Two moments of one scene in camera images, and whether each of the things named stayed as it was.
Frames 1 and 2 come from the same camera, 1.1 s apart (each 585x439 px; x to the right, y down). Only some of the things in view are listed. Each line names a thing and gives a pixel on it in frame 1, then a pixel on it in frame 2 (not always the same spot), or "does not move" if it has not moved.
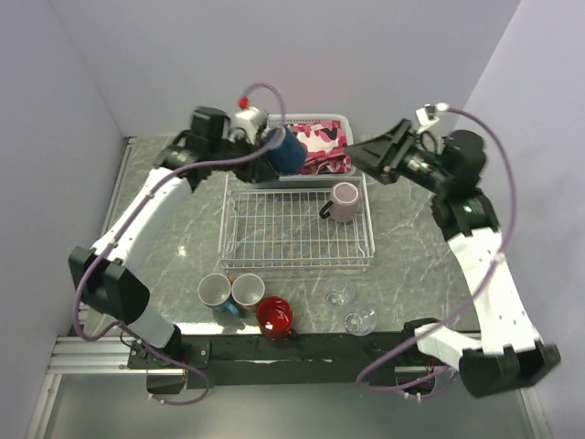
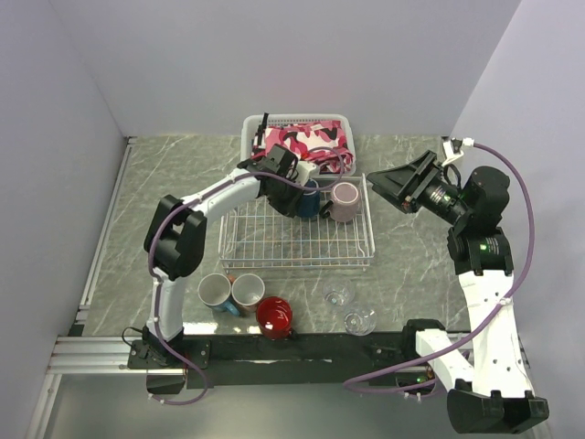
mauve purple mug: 345,204 does not move
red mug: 274,315 does not move
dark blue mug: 291,157 -> 311,199
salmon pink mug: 248,291 does not move
